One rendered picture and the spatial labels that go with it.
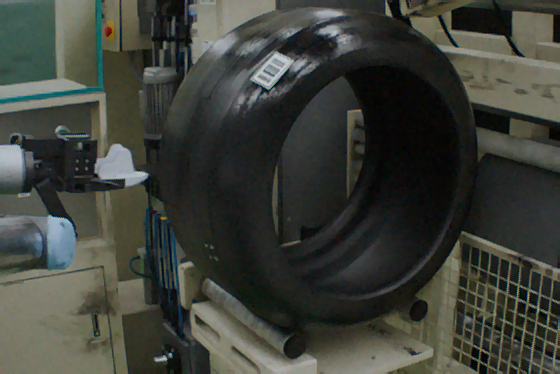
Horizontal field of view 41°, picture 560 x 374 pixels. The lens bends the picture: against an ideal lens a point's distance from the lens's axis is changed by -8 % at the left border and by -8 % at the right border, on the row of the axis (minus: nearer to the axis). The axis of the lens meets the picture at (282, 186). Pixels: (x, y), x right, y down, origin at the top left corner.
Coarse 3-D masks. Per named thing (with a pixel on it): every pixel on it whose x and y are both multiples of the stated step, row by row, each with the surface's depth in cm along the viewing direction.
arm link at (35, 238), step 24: (0, 216) 107; (24, 216) 104; (48, 216) 106; (0, 240) 89; (24, 240) 96; (48, 240) 103; (72, 240) 108; (0, 264) 90; (24, 264) 97; (48, 264) 104
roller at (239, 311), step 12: (204, 288) 161; (216, 288) 157; (216, 300) 156; (228, 300) 152; (228, 312) 153; (240, 312) 148; (252, 312) 145; (252, 324) 144; (264, 324) 141; (276, 324) 140; (264, 336) 140; (276, 336) 137; (288, 336) 135; (300, 336) 135; (276, 348) 137; (288, 348) 134; (300, 348) 135
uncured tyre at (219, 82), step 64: (256, 64) 122; (320, 64) 122; (384, 64) 127; (448, 64) 138; (192, 128) 127; (256, 128) 119; (384, 128) 165; (448, 128) 153; (192, 192) 126; (256, 192) 121; (384, 192) 168; (448, 192) 155; (192, 256) 139; (256, 256) 124; (320, 256) 164; (384, 256) 161; (448, 256) 146; (320, 320) 134
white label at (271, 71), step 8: (272, 56) 121; (280, 56) 120; (264, 64) 121; (272, 64) 120; (280, 64) 120; (288, 64) 119; (256, 72) 120; (264, 72) 120; (272, 72) 119; (280, 72) 119; (256, 80) 120; (264, 80) 119; (272, 80) 119
